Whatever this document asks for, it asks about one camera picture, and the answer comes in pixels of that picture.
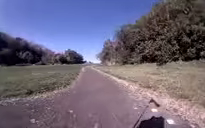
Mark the dirt and asphalt path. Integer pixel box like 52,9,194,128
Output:
0,65,199,128

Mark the open grass meadow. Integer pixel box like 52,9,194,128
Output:
0,63,85,102

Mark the dense wood beside path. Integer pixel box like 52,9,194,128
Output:
96,0,205,66

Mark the grass verge with leaves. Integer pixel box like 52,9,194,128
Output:
90,59,205,128

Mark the distant row of trees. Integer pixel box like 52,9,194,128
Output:
0,27,88,67

